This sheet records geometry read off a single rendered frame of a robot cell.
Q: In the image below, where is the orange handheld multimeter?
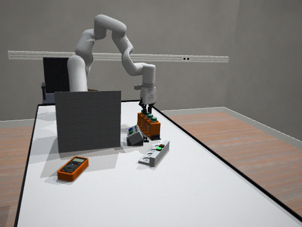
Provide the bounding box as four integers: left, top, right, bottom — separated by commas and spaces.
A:
57, 156, 88, 181

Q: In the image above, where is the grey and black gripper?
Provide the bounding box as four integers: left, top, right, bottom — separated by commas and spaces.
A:
139, 87, 156, 115

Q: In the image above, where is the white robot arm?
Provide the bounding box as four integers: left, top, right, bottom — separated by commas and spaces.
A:
67, 14, 156, 92

